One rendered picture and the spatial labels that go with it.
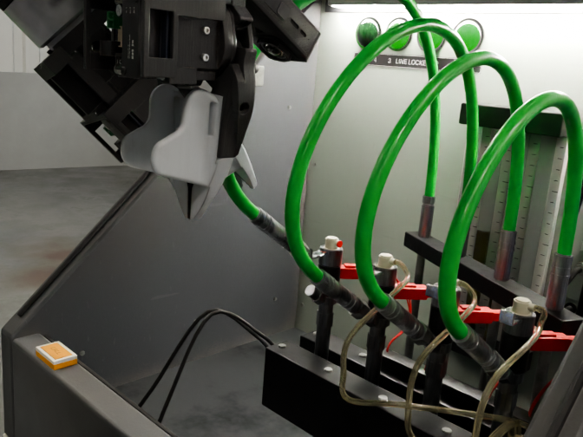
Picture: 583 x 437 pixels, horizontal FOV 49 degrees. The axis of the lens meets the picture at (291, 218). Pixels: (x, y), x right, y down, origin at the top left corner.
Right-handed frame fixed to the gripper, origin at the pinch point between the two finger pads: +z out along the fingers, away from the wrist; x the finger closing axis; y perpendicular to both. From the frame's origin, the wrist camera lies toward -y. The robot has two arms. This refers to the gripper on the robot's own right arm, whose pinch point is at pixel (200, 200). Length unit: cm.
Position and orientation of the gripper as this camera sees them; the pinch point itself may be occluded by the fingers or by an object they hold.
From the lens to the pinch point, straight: 46.2
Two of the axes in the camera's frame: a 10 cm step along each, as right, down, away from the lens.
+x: 7.0, 2.2, -6.8
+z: -0.8, 9.7, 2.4
